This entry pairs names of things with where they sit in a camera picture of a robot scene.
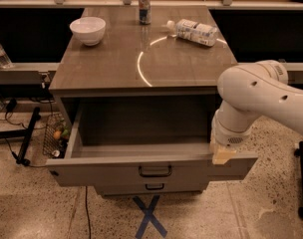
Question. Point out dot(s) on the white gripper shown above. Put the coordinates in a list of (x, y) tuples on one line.
[(229, 137)]

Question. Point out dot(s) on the grey top drawer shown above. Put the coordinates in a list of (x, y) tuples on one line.
[(144, 140)]

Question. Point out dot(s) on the grey drawer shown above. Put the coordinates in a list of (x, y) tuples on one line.
[(148, 188), (144, 140)]

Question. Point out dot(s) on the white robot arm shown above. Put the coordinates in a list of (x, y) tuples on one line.
[(249, 91)]

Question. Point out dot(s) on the grey drawer cabinet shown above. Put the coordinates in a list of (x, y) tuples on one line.
[(139, 61)]

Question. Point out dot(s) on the grey bottom drawer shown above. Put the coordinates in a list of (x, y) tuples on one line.
[(148, 188)]

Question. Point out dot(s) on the blue tape cross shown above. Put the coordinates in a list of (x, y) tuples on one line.
[(149, 217)]

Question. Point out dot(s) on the clear plastic water bottle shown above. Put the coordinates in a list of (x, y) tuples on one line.
[(193, 31)]

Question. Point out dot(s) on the energy drink can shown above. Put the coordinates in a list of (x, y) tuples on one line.
[(145, 12)]

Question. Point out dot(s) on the white bowl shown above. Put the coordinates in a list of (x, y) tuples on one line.
[(89, 30)]

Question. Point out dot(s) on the black stand foot left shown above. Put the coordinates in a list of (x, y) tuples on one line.
[(26, 134)]

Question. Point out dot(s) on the small bottle at left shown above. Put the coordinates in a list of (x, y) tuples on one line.
[(5, 61)]

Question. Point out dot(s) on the wire basket with items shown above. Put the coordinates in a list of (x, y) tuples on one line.
[(56, 137)]

